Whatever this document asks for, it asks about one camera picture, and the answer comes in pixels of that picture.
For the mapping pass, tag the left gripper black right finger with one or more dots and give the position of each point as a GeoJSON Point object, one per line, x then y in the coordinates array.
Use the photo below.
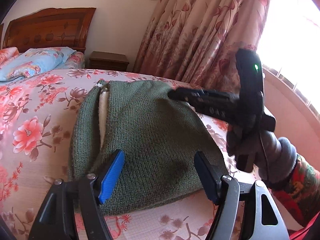
{"type": "Point", "coordinates": [210, 177]}

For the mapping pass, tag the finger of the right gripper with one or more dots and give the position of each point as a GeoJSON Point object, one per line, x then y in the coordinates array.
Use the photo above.
{"type": "Point", "coordinates": [182, 92]}
{"type": "Point", "coordinates": [190, 100]}

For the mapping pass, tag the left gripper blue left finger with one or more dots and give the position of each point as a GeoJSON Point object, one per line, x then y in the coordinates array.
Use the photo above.
{"type": "Point", "coordinates": [108, 178]}

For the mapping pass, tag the green knit sweater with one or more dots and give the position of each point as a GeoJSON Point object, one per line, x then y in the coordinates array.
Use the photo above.
{"type": "Point", "coordinates": [159, 137]}

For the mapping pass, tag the red floral sleeve forearm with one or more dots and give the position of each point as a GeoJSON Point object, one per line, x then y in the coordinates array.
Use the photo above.
{"type": "Point", "coordinates": [299, 192]}

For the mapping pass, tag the grey gloved right hand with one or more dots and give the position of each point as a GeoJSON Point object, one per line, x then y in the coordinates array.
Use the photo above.
{"type": "Point", "coordinates": [275, 157]}

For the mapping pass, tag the floral pink curtain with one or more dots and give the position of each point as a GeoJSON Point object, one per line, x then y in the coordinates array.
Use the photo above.
{"type": "Point", "coordinates": [195, 41]}

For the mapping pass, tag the wooden nightstand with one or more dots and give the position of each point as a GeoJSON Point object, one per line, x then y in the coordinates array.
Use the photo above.
{"type": "Point", "coordinates": [108, 61]}

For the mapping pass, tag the window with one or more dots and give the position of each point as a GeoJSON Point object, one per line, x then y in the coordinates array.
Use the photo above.
{"type": "Point", "coordinates": [289, 46]}

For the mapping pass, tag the floral pink bed sheet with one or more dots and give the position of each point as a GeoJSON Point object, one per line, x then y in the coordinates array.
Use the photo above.
{"type": "Point", "coordinates": [37, 119]}

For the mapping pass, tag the light blue floral pillow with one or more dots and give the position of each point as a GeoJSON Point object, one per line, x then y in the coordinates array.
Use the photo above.
{"type": "Point", "coordinates": [35, 61]}

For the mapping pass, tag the large wooden headboard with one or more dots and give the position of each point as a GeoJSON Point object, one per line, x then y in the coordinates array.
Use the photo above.
{"type": "Point", "coordinates": [52, 27]}

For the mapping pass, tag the pink floral pillow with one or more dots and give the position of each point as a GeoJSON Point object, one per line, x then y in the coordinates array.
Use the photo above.
{"type": "Point", "coordinates": [7, 55]}

